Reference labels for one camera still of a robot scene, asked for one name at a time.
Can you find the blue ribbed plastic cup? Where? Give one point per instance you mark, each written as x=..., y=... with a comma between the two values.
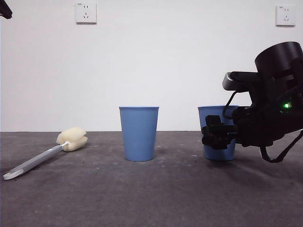
x=219, y=154
x=139, y=134

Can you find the white wall socket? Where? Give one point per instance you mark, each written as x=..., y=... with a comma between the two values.
x=86, y=13
x=285, y=16

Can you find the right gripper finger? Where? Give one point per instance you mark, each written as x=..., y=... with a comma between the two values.
x=219, y=136

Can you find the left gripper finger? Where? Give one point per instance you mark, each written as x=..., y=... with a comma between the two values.
x=5, y=9

